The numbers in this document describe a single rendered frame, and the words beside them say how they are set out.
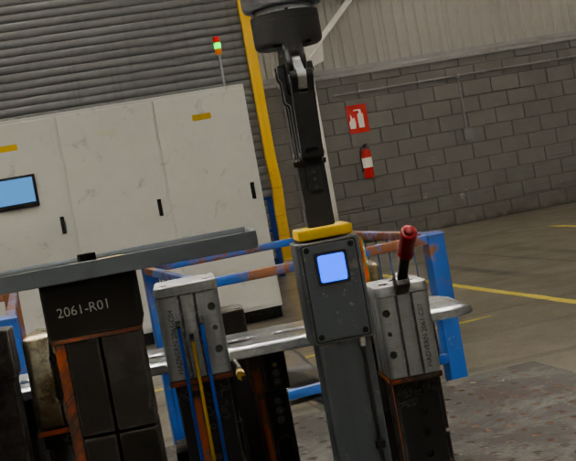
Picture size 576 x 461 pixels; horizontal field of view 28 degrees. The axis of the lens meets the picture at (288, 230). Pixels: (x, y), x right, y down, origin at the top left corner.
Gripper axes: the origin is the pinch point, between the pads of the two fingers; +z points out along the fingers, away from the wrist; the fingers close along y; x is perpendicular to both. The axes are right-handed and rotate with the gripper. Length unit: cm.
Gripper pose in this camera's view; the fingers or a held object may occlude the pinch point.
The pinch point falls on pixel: (315, 195)
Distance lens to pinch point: 126.8
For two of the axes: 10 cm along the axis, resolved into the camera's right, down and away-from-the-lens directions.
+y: -1.0, -0.4, 9.9
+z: 1.8, 9.8, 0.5
